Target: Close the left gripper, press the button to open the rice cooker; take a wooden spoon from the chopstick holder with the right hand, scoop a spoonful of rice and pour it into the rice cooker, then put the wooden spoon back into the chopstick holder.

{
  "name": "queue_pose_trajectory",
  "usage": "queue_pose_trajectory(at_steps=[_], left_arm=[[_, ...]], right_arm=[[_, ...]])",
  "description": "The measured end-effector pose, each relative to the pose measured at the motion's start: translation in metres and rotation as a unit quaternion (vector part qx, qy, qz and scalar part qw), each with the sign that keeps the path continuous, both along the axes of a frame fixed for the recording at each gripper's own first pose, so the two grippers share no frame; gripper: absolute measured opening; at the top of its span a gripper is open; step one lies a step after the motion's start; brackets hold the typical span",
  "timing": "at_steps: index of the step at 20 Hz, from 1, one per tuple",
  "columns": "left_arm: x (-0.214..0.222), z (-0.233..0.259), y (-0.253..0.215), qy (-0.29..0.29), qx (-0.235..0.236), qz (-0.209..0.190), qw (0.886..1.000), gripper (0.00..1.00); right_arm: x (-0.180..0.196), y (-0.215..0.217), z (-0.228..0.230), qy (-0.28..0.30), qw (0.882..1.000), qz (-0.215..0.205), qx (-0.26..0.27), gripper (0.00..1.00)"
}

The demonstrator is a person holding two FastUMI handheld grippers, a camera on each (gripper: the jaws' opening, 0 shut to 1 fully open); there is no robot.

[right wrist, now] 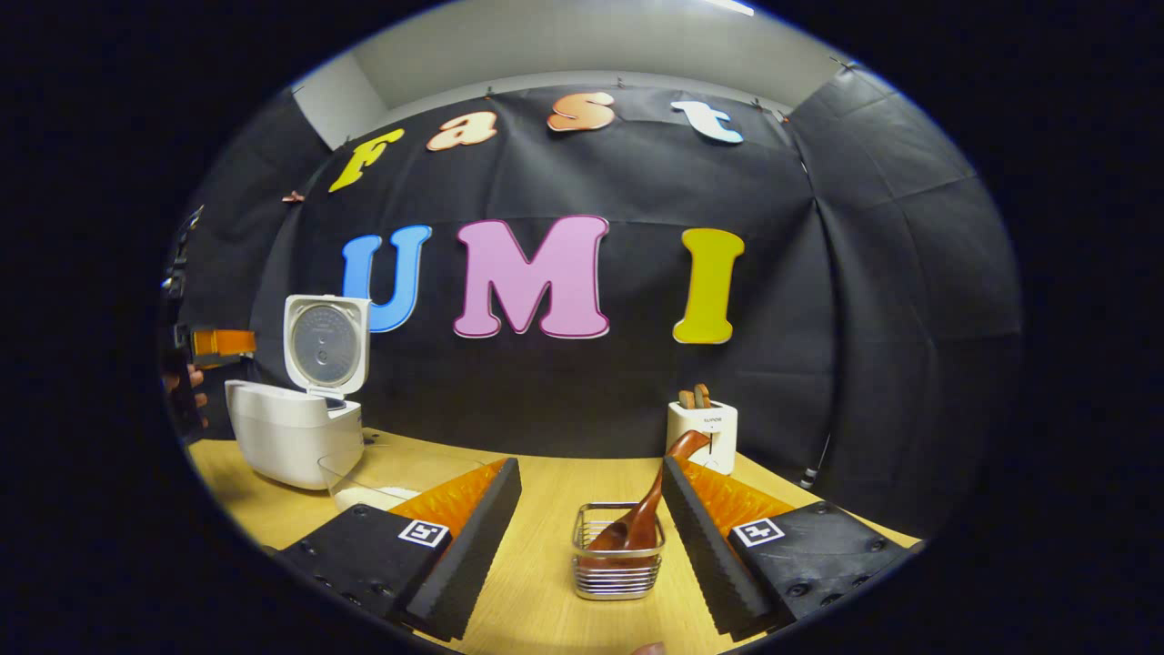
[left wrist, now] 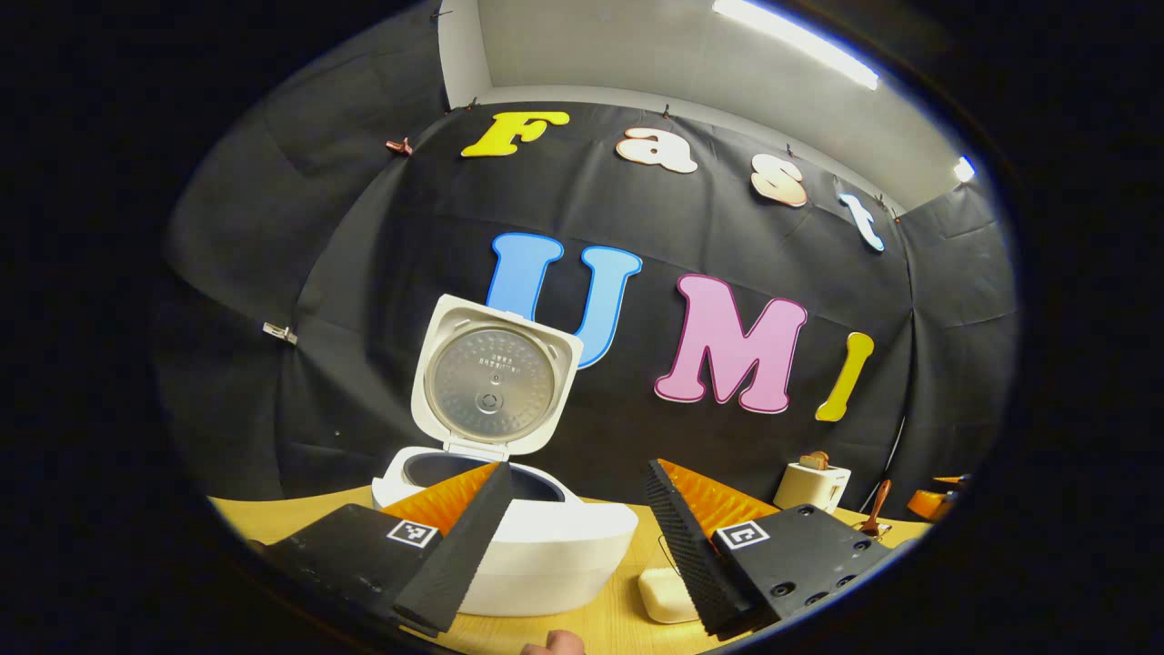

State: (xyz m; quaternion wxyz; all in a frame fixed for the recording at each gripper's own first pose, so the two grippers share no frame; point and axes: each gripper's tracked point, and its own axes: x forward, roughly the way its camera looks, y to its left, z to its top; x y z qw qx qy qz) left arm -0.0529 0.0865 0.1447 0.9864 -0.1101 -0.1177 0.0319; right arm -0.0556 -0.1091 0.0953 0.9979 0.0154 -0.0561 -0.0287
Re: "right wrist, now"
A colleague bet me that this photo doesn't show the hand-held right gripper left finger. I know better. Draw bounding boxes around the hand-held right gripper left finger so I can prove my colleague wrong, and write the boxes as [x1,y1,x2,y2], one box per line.
[271,457,525,643]

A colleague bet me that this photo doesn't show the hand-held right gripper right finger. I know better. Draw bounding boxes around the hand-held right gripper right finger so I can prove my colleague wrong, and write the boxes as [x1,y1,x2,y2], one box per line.
[660,454,926,643]

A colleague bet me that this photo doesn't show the brown wooden spoon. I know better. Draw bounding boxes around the brown wooden spoon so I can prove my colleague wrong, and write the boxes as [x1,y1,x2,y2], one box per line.
[587,429,713,554]

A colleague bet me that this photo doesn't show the metal wire chopstick holder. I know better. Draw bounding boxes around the metal wire chopstick holder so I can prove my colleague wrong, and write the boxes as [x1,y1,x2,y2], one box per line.
[572,502,666,601]

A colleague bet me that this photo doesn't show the white rice cooker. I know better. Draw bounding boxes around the white rice cooker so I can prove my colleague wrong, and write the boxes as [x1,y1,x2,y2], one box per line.
[225,294,374,492]

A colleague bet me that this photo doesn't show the clear plastic rice container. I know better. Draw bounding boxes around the clear plastic rice container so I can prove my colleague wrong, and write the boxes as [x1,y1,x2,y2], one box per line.
[316,446,494,516]

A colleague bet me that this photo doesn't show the white toaster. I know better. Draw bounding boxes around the white toaster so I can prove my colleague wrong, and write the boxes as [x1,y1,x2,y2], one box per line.
[667,400,739,476]

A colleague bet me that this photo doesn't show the black backdrop cloth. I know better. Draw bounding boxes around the black backdrop cloth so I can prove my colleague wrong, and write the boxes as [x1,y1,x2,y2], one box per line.
[168,68,1024,538]

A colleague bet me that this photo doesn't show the toaster power cable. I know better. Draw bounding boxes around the toaster power cable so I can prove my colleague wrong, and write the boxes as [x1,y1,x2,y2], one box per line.
[800,435,834,490]

